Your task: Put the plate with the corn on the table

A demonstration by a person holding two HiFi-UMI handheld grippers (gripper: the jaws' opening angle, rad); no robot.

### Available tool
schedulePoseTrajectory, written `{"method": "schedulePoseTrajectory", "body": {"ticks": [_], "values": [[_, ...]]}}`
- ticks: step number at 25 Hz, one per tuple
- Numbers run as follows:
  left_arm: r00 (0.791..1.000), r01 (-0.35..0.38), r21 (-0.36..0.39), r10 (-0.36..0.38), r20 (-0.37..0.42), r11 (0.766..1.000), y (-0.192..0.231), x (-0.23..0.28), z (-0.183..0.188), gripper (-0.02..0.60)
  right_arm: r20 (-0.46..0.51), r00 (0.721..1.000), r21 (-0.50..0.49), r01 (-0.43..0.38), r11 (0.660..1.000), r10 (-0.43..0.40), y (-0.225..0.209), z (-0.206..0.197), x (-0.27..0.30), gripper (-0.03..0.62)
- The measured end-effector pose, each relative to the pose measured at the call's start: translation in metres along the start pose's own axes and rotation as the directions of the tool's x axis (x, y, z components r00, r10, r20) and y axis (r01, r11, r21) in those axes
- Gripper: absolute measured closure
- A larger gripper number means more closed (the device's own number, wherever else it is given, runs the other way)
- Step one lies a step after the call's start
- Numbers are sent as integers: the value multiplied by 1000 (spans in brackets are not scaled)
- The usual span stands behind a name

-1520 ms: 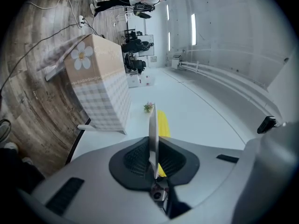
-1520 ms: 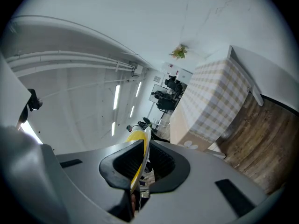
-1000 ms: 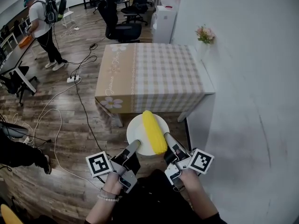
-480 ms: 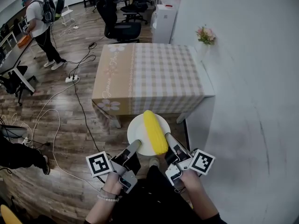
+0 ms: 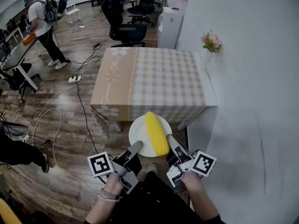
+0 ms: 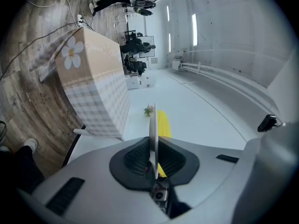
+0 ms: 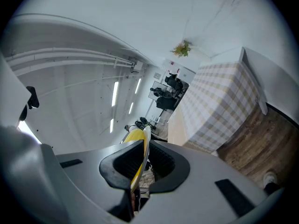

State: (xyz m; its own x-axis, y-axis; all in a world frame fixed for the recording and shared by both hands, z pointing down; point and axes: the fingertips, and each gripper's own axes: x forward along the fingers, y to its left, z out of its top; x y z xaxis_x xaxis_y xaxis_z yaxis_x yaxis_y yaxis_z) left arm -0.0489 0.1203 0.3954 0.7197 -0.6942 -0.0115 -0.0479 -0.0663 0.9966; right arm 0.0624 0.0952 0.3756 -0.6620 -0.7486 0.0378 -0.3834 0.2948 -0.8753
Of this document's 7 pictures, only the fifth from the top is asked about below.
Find orange box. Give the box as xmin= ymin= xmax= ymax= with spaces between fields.
xmin=21 ymin=33 xmax=36 ymax=46

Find small white rack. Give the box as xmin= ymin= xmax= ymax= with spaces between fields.
xmin=64 ymin=3 xmax=82 ymax=26

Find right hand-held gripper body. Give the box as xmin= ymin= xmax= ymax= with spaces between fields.
xmin=165 ymin=146 xmax=218 ymax=188

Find pink flower bouquet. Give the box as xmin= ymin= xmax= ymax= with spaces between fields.
xmin=200 ymin=30 xmax=223 ymax=54

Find person's left forearm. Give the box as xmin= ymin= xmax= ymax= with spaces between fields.
xmin=83 ymin=171 xmax=125 ymax=224

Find white round plate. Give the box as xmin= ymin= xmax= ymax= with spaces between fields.
xmin=128 ymin=115 xmax=173 ymax=158

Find white table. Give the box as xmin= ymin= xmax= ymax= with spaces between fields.
xmin=90 ymin=47 xmax=219 ymax=133

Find white bead bracelet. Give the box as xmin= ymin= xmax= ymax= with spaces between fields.
xmin=97 ymin=187 xmax=121 ymax=203

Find yellow curved object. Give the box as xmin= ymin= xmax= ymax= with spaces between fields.
xmin=0 ymin=198 xmax=23 ymax=224

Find white floor cable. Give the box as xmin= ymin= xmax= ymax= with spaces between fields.
xmin=31 ymin=77 xmax=105 ymax=197

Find yellow corn cob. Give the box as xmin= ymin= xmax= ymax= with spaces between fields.
xmin=145 ymin=111 xmax=170 ymax=157

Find beige checked tablecloth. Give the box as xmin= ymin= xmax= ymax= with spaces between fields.
xmin=90 ymin=47 xmax=207 ymax=128

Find person's black trousers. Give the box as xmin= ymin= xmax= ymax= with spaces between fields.
xmin=109 ymin=171 xmax=196 ymax=224

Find black high-back office chair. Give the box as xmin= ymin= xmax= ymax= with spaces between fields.
xmin=100 ymin=0 xmax=148 ymax=48

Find white-legged dark desk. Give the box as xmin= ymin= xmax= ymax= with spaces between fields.
xmin=0 ymin=27 xmax=40 ymax=91

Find black floor cable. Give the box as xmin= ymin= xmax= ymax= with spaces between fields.
xmin=71 ymin=41 xmax=110 ymax=158

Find person's right forearm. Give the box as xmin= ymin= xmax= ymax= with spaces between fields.
xmin=181 ymin=171 xmax=221 ymax=224

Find white water dispenser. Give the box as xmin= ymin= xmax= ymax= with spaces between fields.
xmin=157 ymin=6 xmax=185 ymax=49

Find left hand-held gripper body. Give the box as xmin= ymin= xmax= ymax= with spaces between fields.
xmin=87 ymin=147 xmax=143 ymax=195

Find grey round chair base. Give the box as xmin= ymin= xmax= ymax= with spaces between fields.
xmin=0 ymin=121 xmax=29 ymax=141

